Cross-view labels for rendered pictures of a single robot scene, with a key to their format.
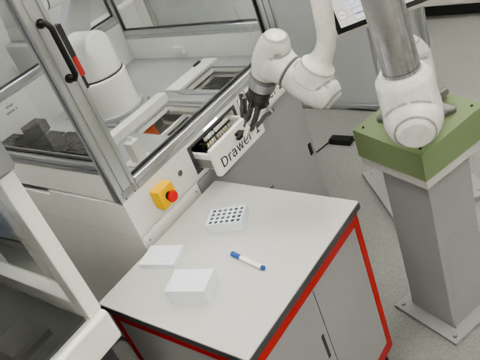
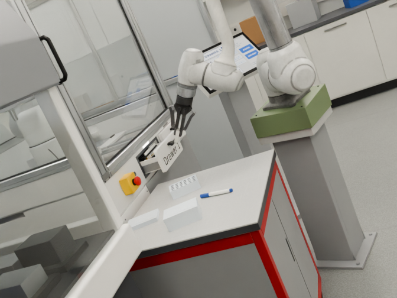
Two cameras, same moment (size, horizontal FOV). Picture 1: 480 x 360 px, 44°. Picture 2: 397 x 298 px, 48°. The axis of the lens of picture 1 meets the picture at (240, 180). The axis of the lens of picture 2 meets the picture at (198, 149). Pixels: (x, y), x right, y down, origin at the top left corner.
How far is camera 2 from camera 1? 0.91 m
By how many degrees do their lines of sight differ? 29
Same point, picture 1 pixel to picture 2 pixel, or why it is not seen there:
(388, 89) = (279, 55)
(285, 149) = not seen: hidden behind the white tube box
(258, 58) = (185, 65)
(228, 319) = (224, 216)
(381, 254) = not seen: hidden behind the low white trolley
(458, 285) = (347, 223)
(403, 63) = (284, 35)
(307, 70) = (221, 62)
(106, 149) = (87, 139)
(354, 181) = not seen: hidden behind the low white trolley
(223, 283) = (205, 208)
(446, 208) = (324, 159)
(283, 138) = (189, 171)
